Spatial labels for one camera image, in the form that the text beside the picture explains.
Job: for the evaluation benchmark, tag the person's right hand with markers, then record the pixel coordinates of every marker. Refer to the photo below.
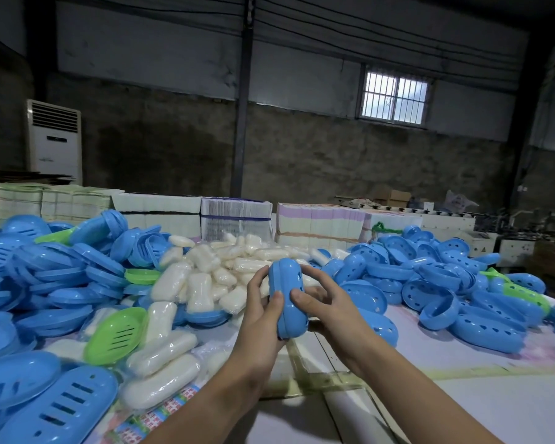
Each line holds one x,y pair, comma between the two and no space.
337,323

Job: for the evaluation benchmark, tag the person's left hand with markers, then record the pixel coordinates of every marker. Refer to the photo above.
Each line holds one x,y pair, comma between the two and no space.
259,337

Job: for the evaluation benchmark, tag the person's left thumb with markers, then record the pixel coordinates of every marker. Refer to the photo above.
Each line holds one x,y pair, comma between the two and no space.
273,309

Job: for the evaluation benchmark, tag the person's right thumb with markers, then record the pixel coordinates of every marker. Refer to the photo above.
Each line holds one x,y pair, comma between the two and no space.
305,299

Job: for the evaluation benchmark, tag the blue soap case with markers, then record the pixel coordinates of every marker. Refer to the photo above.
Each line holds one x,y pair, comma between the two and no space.
284,291

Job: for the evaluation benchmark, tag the person's right forearm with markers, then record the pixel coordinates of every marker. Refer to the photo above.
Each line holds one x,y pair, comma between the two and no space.
416,402

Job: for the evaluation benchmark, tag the person's left forearm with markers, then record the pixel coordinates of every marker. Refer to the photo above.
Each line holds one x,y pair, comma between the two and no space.
203,406

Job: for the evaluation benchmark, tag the pink and white paper stack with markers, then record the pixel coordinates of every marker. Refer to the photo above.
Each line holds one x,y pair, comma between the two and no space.
319,224

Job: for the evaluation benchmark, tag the pile of wrapped white soaps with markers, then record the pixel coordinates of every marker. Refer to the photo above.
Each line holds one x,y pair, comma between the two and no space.
203,268

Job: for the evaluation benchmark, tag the brown cardboard box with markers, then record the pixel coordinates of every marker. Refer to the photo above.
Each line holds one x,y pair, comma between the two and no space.
392,196

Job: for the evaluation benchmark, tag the green slotted soap tray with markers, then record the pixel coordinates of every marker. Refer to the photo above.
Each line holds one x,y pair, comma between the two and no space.
142,276
115,335
55,236

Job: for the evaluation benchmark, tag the pile of blue perforated lids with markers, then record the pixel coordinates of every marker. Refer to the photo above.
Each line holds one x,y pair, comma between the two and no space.
444,282

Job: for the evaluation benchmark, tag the white carton stack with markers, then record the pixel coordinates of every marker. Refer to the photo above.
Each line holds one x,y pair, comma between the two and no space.
157,208

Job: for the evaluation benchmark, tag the colourful printed label sheet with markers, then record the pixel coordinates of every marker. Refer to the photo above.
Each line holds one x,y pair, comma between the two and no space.
155,413

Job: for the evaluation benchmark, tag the white plastic bag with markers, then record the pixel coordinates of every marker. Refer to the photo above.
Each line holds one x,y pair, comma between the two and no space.
460,201

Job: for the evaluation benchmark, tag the green perforated soap lid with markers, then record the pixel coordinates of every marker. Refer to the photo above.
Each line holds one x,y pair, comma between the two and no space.
527,294
492,274

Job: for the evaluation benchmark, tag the white workshop machine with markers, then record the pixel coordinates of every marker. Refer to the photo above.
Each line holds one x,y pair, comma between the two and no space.
485,235

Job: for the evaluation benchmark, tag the grey steel pillar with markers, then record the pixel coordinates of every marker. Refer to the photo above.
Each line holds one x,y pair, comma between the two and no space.
243,101

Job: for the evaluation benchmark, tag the barred window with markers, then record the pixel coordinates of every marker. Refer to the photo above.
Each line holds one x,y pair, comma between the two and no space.
393,94

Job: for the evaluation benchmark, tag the pile of blue slotted trays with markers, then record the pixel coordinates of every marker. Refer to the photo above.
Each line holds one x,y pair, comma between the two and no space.
51,272

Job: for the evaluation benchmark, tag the wooden crate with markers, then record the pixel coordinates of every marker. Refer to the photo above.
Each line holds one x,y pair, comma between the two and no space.
552,268

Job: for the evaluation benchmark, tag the cream paper stack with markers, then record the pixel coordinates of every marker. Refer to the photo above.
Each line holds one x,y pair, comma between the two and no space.
41,201

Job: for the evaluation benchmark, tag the white floor air conditioner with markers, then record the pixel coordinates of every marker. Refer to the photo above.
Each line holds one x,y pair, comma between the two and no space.
55,138

